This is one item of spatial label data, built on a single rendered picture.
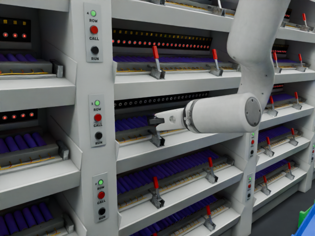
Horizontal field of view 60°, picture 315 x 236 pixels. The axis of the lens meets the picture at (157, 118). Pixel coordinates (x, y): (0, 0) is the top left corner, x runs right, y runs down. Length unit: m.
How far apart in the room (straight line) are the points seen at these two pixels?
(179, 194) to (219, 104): 0.44
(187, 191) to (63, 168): 0.46
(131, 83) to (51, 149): 0.25
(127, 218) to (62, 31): 0.52
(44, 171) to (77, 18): 0.34
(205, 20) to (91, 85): 0.43
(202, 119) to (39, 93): 0.35
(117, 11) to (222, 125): 0.36
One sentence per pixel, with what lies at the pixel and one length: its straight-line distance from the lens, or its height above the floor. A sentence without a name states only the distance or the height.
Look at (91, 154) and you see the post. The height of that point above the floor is 0.55.
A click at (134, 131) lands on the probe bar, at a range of 0.80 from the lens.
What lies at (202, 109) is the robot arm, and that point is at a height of 0.66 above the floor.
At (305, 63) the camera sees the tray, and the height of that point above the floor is 0.76.
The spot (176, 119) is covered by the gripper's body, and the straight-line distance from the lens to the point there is 0.66.
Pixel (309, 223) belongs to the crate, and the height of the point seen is 0.06.
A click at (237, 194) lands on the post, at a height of 0.21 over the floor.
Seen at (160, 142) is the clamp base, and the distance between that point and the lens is 0.78.
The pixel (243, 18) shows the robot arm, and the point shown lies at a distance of 0.56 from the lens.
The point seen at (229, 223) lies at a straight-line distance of 1.22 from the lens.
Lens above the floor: 0.76
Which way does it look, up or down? 11 degrees down
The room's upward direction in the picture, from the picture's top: straight up
